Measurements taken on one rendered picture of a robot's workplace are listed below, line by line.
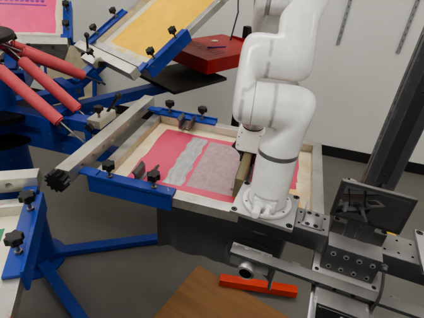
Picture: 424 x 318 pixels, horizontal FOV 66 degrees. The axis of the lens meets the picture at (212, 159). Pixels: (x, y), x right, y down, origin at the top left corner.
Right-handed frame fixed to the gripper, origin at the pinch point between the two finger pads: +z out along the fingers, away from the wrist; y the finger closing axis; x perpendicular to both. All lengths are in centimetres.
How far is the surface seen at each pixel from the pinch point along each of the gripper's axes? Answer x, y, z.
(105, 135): -9, -54, -4
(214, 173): -6.4, -10.9, 5.1
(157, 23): 83, -70, -21
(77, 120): -2, -70, -3
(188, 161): -3.2, -22.4, 4.7
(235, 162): 4.3, -5.1, 5.9
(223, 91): 196, -50, 67
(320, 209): -18.2, 27.7, 0.4
